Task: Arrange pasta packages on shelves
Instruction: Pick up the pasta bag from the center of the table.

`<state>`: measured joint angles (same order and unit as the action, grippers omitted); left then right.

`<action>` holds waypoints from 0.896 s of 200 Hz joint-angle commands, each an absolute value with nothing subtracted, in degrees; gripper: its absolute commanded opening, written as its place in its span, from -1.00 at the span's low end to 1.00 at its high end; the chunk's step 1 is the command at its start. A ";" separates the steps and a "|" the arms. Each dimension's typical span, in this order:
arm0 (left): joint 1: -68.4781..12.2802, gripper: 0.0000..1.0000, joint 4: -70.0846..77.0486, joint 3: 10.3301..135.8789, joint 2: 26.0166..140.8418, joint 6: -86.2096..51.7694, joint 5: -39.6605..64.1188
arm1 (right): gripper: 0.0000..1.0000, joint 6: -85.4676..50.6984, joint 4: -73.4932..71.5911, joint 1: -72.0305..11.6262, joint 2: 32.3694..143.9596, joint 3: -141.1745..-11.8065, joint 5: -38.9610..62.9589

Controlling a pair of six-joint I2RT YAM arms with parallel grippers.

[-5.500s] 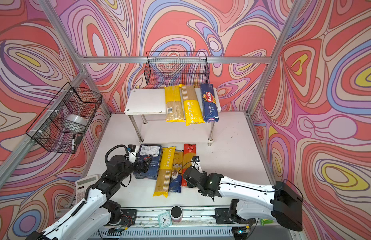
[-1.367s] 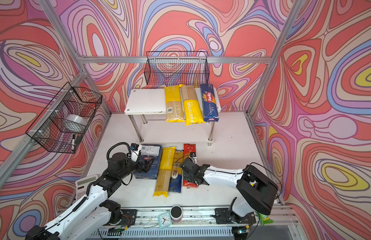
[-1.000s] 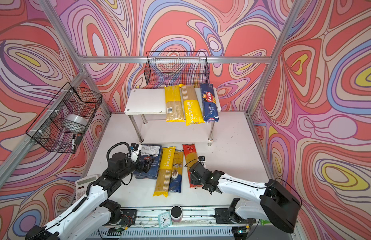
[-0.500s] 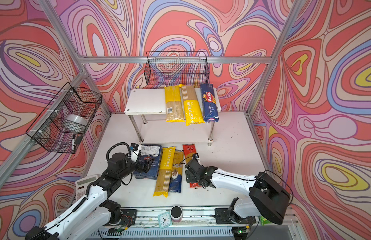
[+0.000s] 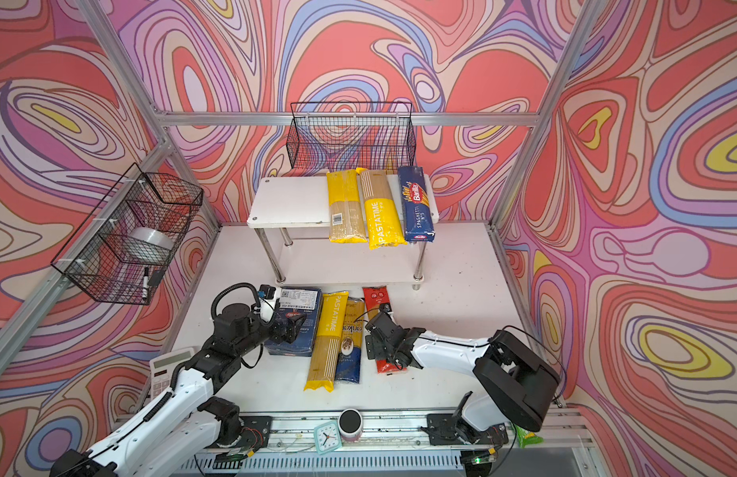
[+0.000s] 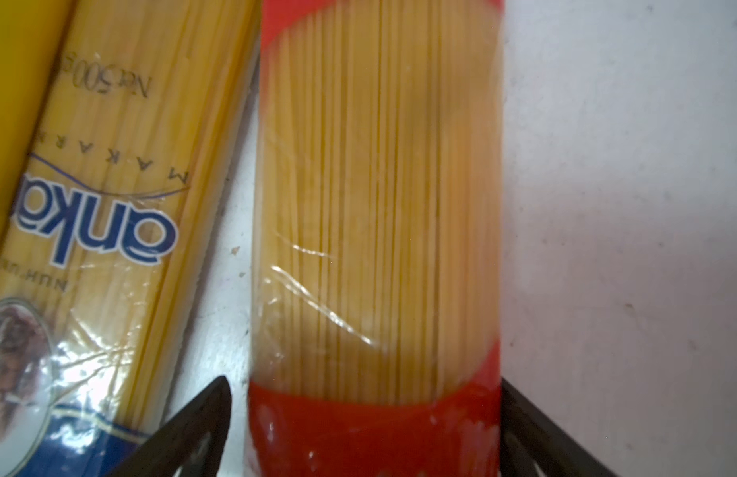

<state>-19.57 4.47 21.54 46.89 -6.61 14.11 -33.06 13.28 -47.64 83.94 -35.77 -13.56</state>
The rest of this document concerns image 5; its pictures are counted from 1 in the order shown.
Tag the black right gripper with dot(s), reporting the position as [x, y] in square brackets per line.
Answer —
[370, 343]

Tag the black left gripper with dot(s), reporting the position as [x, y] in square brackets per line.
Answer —
[290, 333]

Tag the dark blue Barilla pasta box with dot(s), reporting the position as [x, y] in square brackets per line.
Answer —
[301, 307]

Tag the red spaghetti pack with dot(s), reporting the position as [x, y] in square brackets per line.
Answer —
[375, 298]

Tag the clear blue spaghetti pack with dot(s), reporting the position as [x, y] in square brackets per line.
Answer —
[350, 357]

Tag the yellow pastatime spaghetti pack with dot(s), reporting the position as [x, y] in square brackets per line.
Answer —
[384, 228]
[327, 346]

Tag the blue Barilla spaghetti pack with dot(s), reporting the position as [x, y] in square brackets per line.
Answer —
[417, 217]

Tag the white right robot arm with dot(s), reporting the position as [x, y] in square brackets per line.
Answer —
[517, 386]

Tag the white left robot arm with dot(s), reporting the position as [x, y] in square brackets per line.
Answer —
[188, 416]

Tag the black round speaker can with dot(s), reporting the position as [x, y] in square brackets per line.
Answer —
[351, 425]

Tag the teal alarm clock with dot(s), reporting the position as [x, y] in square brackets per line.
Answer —
[327, 437]

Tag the white two-tier shelf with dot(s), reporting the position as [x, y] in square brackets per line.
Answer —
[290, 216]

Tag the white calculator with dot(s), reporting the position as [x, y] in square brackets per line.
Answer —
[162, 368]

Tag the black marker pen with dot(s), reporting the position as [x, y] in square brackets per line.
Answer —
[145, 285]

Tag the silver tape roll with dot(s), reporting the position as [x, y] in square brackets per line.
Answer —
[152, 237]

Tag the green snack packet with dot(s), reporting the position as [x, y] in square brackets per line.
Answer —
[527, 438]

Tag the black wire basket left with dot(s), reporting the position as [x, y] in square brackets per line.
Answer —
[106, 264]

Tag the black wire basket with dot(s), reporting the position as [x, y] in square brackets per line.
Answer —
[332, 136]
[106, 264]

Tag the black wire basket rear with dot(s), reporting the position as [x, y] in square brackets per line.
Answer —
[332, 136]

